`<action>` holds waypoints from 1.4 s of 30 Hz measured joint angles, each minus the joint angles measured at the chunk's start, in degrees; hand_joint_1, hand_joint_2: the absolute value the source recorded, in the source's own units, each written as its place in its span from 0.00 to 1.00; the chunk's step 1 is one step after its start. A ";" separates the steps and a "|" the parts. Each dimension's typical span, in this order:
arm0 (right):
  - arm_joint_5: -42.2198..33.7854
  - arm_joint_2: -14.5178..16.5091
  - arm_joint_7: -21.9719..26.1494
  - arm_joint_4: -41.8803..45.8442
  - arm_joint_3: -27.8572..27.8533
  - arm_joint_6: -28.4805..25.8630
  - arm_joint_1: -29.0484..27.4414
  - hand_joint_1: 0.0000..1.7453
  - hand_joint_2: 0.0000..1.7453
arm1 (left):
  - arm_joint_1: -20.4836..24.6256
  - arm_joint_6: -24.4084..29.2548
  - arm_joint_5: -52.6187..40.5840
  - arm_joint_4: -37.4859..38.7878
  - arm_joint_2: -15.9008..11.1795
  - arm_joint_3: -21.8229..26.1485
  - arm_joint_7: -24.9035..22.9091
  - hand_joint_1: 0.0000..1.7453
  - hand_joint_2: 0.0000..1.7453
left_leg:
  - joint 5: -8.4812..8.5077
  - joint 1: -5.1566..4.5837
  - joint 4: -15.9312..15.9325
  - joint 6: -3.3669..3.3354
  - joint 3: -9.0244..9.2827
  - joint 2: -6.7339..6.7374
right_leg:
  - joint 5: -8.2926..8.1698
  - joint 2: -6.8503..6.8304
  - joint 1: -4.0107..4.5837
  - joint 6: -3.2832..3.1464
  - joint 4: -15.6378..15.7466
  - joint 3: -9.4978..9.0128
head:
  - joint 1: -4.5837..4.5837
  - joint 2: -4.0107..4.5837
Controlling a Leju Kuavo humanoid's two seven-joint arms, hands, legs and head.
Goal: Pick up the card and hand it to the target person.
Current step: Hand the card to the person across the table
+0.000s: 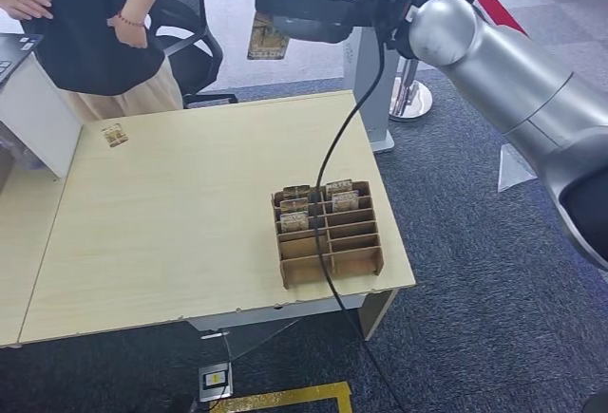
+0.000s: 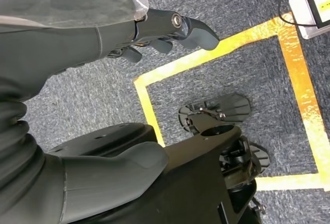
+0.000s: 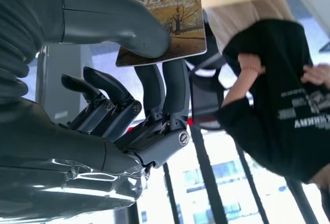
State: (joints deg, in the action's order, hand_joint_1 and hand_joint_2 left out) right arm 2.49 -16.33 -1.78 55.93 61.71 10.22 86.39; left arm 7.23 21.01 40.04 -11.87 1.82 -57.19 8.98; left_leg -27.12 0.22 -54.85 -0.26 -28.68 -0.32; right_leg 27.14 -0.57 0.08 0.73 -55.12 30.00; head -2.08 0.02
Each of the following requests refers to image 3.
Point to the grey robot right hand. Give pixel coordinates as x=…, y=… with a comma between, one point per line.
x=64, y=147

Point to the clear plastic right hand cover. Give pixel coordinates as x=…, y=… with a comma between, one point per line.
x=77, y=188

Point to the person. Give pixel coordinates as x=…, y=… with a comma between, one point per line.
x=270, y=130

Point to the black office chair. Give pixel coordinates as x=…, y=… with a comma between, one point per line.
x=206, y=106

